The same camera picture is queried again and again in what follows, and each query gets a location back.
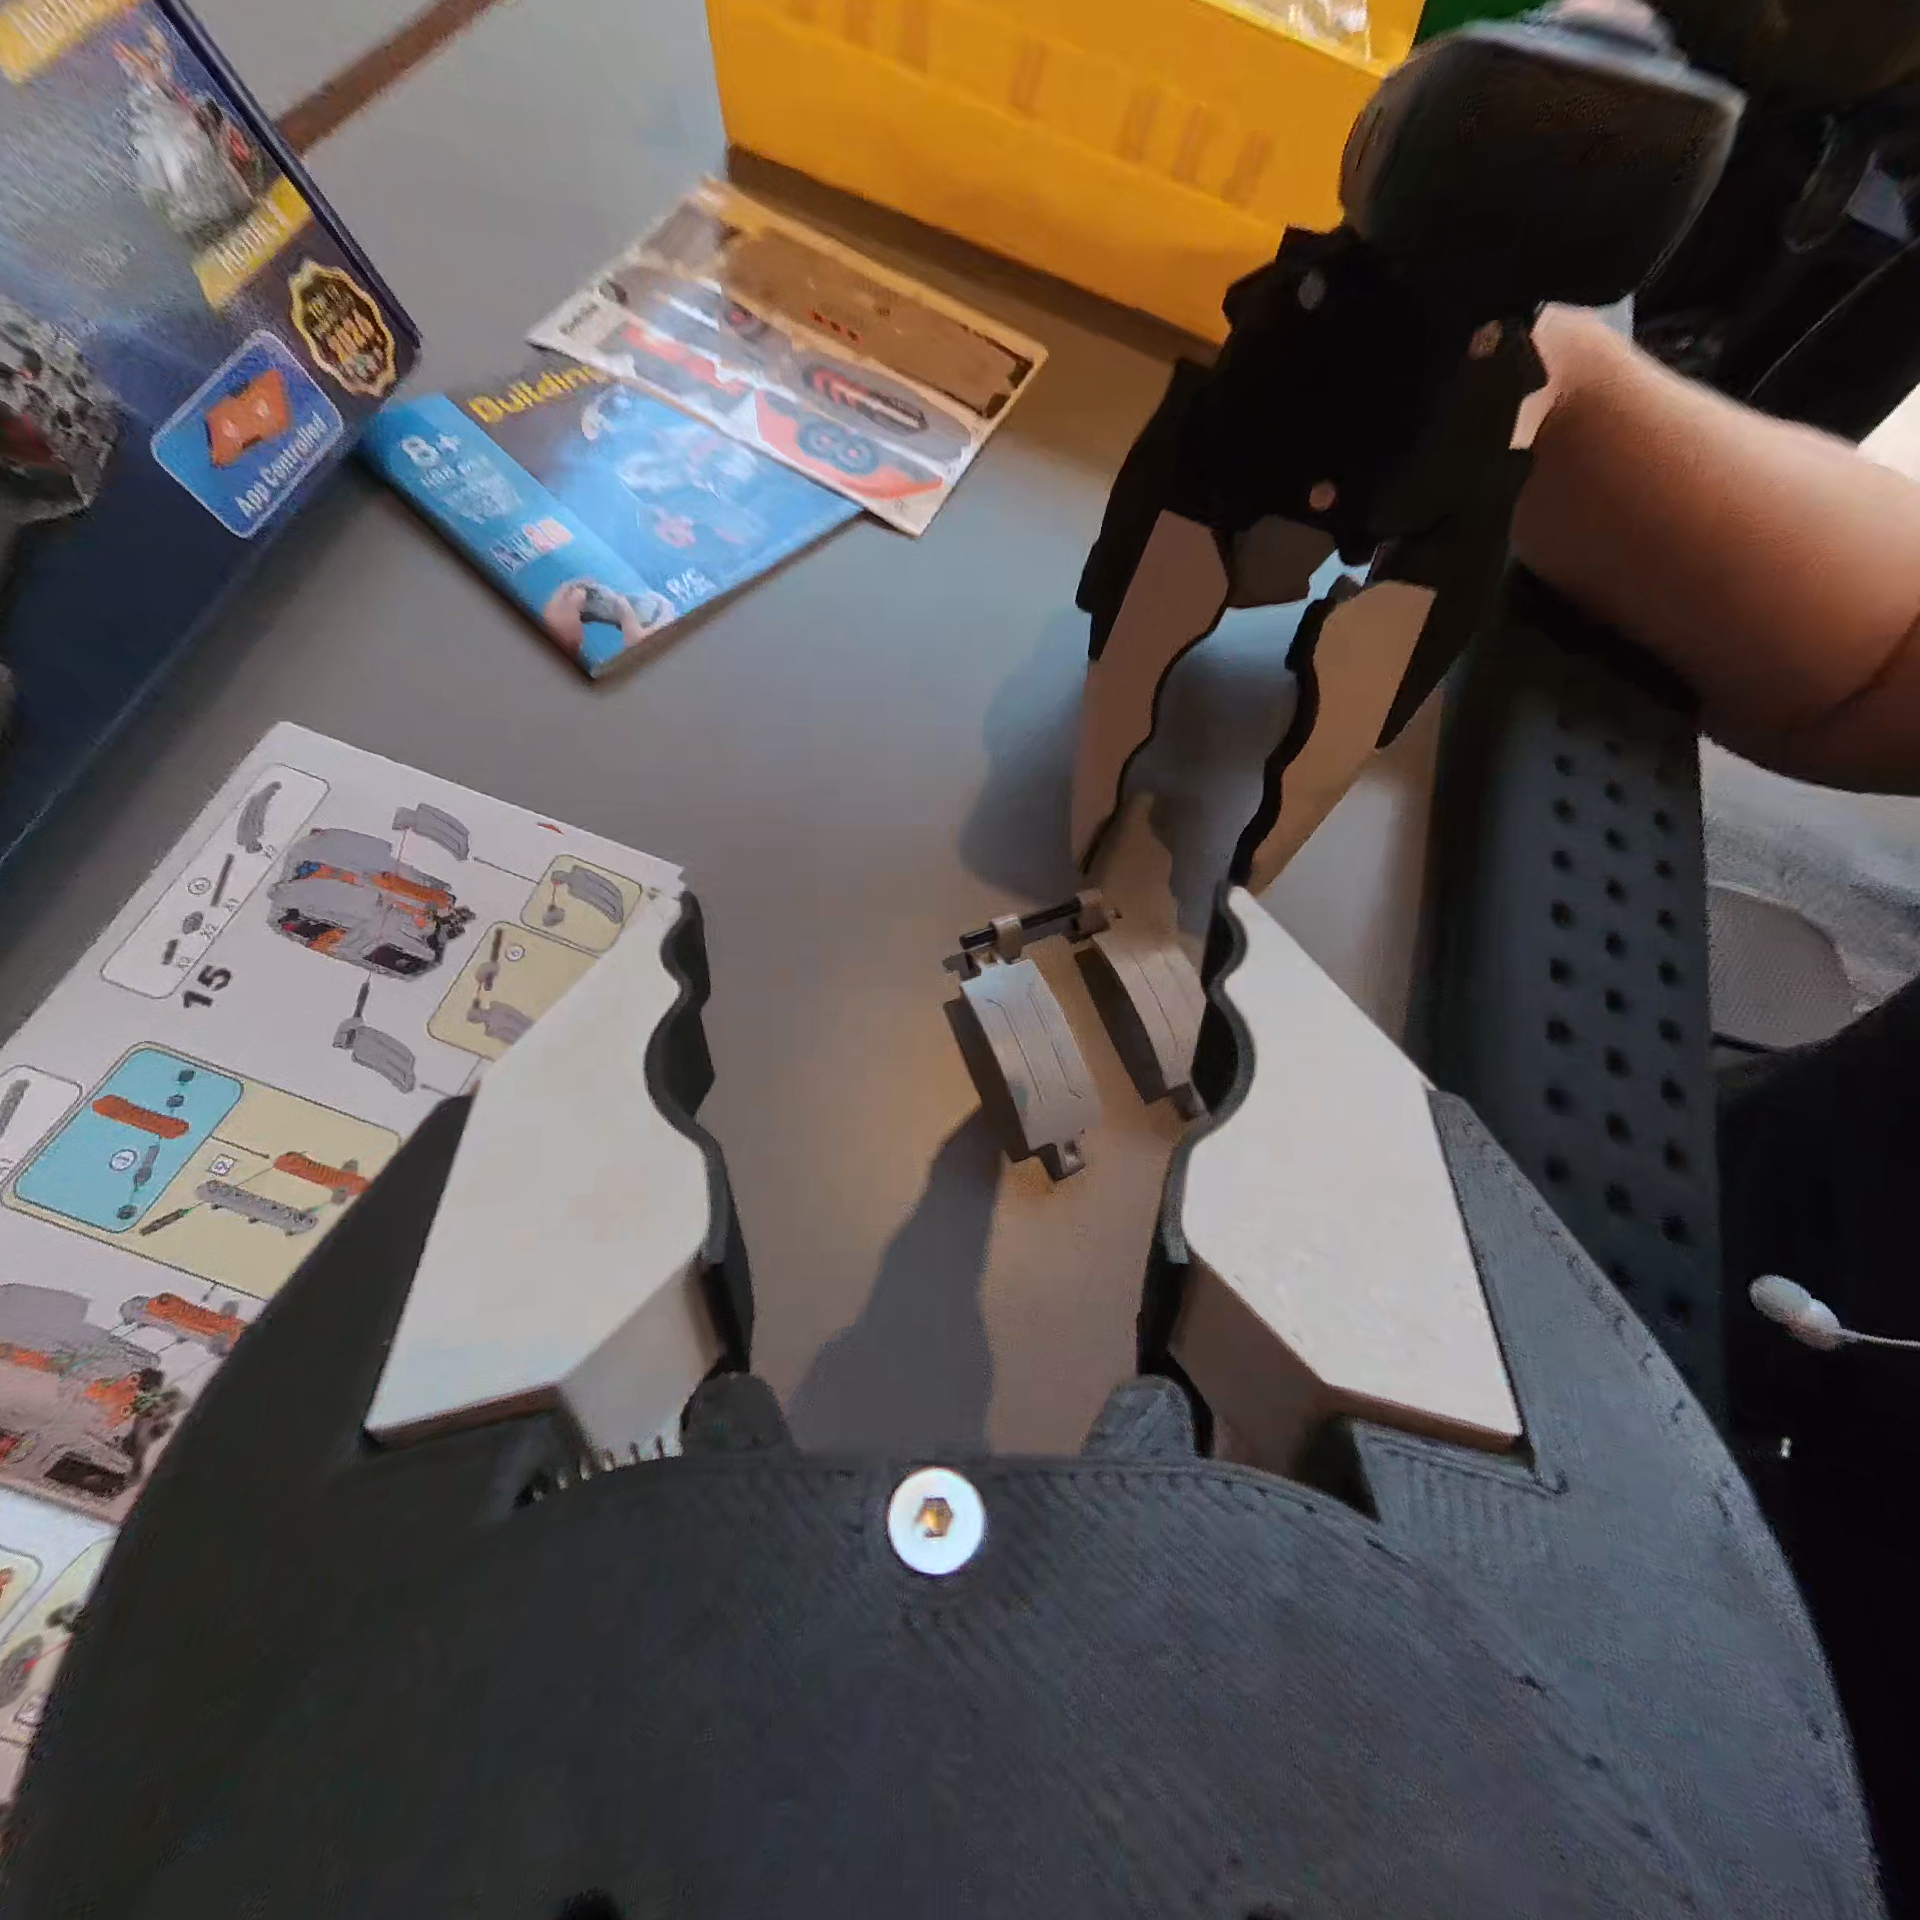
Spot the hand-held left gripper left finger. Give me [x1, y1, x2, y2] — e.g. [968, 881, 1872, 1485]
[363, 887, 760, 1449]

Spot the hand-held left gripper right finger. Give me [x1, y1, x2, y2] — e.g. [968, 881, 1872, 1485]
[1142, 881, 1527, 1456]

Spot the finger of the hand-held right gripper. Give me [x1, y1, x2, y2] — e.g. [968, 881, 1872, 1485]
[1068, 510, 1239, 880]
[1230, 563, 1446, 896]

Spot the black toy axle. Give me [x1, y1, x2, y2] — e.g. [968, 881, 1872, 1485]
[959, 891, 1114, 953]

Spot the grey curved panel brick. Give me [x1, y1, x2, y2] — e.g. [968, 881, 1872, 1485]
[943, 959, 1107, 1181]
[1073, 928, 1212, 1121]

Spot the grey desk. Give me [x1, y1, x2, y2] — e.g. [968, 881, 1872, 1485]
[0, 0, 1519, 1502]

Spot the open building instruction booklet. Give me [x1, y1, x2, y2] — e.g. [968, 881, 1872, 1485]
[0, 721, 689, 1788]

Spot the black perforated plastic panel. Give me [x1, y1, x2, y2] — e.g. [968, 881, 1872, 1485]
[1423, 563, 1730, 1412]

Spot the sticker sheet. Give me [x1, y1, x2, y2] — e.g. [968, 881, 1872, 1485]
[527, 176, 1049, 539]

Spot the white earphone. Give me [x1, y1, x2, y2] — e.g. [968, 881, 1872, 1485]
[1746, 1270, 1920, 1356]

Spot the person's black shirt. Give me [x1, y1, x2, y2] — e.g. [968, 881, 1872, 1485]
[1711, 976, 1920, 1920]

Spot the yellow plastic bin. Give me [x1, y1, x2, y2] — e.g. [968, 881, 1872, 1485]
[705, 0, 1431, 348]

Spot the blue cover booklet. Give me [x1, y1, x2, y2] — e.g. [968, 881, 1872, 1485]
[356, 359, 866, 680]

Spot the blue toy box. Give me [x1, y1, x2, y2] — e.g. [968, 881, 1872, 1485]
[0, 0, 426, 880]

